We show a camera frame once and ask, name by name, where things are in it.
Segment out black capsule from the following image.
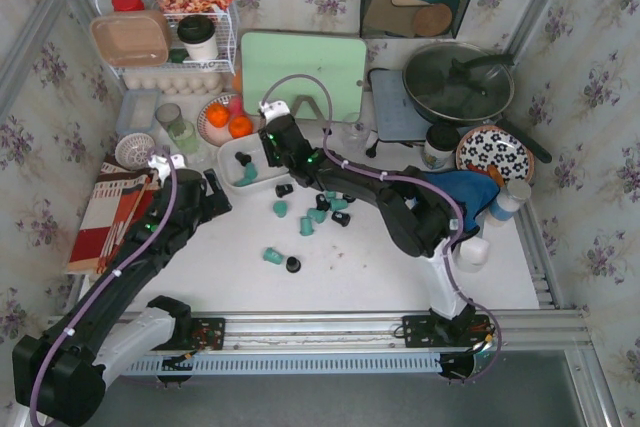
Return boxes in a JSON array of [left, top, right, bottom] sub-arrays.
[[235, 152, 252, 167], [331, 211, 351, 227], [285, 256, 301, 273]]

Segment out teal capsule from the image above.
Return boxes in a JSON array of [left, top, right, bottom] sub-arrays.
[[300, 216, 314, 236], [262, 247, 284, 265], [234, 162, 257, 187]]

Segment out white rectangular storage basket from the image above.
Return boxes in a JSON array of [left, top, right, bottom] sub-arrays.
[[217, 134, 293, 195]]

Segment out clear drinking glass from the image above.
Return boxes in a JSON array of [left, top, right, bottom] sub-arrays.
[[341, 113, 371, 153]]

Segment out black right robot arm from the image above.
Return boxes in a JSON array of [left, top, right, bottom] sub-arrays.
[[259, 101, 480, 347]]

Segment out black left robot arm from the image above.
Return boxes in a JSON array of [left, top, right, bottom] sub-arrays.
[[12, 168, 231, 426]]

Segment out white perforated small basket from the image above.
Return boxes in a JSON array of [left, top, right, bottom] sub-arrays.
[[114, 133, 155, 170]]

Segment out orange fruit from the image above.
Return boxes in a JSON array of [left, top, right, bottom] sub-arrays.
[[206, 102, 231, 128], [228, 115, 254, 139]]

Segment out fruit plate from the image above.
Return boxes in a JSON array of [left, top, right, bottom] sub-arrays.
[[197, 94, 263, 147]]

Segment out patterned folded cloth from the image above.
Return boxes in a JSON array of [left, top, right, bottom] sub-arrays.
[[66, 156, 159, 274]]

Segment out green glass cup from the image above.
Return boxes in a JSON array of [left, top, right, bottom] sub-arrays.
[[168, 120, 200, 155]]

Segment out grey plastic cup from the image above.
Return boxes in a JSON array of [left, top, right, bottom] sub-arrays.
[[154, 103, 183, 132]]

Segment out green cutting board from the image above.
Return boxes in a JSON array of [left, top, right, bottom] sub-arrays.
[[240, 31, 367, 121]]

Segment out black capsule bottom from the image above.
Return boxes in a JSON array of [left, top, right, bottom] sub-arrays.
[[285, 256, 301, 273]]

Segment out white egg tray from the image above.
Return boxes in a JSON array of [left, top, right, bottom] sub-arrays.
[[123, 72, 225, 95]]

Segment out white cup black lid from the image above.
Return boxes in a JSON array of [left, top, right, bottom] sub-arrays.
[[177, 14, 219, 61]]

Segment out black lidded printed jar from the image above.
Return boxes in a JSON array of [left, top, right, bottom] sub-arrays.
[[422, 122, 461, 170]]

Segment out black mesh organizer rack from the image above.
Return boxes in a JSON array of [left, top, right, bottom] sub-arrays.
[[359, 0, 470, 39]]

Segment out black frying pan with lid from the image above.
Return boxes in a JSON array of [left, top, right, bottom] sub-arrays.
[[402, 42, 552, 164]]

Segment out brown lidded food container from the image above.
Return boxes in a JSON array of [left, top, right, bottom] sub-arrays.
[[90, 10, 172, 68]]

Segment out blue cloth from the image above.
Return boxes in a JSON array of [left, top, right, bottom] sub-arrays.
[[425, 170, 499, 239]]

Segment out flower patterned plate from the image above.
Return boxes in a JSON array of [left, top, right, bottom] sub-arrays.
[[455, 125, 534, 182]]

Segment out red capped jar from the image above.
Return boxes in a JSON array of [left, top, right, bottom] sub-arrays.
[[111, 0, 145, 12]]

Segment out white blue bottle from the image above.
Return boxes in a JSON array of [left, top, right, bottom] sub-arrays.
[[486, 179, 531, 226]]

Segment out white wire shelf rack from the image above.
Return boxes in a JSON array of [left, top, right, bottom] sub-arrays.
[[90, 0, 239, 76]]

